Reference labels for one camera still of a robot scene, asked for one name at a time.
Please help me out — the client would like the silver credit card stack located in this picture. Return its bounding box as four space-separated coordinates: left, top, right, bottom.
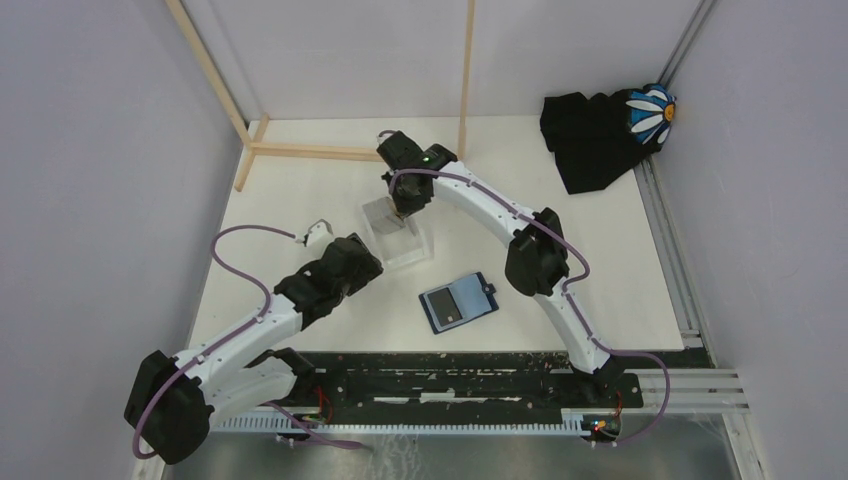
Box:
362 197 406 235

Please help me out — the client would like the clear plastic card box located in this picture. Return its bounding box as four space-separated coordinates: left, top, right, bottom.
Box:
361 203 433 273

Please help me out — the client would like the black VIP credit card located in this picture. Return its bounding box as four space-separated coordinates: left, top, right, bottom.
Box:
423 287 463 331

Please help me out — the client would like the blue leather card holder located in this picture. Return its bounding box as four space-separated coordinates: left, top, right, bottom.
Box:
418 272 499 335

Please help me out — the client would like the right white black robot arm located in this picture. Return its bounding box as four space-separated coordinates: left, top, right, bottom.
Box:
377 130 624 408

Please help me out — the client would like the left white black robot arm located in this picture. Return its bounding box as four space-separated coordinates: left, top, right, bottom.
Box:
124 233 383 465

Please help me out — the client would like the black cloth with daisy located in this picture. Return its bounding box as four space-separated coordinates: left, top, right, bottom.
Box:
539 84 677 195

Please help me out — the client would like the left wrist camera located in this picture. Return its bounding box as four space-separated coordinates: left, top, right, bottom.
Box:
296 219 334 255

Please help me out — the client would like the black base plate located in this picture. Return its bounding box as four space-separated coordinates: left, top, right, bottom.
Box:
278 351 665 426

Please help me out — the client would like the wooden frame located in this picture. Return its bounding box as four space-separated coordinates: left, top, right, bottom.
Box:
164 0 476 192

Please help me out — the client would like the white slotted cable duct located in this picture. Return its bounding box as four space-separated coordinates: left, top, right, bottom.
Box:
211 408 613 438

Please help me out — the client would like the aluminium rail frame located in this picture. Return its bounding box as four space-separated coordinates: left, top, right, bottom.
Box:
132 0 770 480

